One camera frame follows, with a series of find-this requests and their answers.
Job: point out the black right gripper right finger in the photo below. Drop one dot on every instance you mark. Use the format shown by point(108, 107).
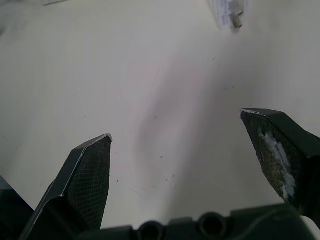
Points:
point(277, 155)

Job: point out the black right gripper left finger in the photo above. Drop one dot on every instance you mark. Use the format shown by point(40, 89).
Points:
point(85, 185)

